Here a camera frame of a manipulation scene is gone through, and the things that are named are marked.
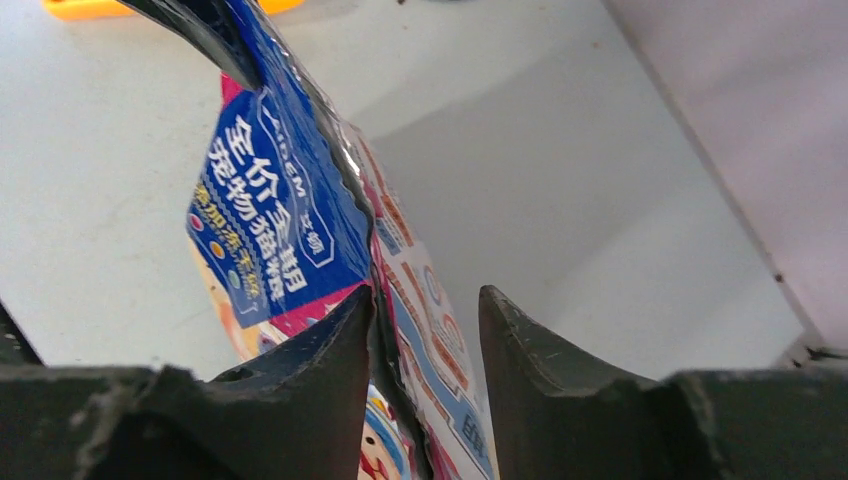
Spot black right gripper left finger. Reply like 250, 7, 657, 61
1, 286, 373, 479

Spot yellow plastic food scoop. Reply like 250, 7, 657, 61
40, 0, 306, 22

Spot colourful cat food bag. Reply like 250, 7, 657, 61
131, 1, 498, 479

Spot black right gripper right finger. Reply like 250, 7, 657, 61
478, 285, 847, 479

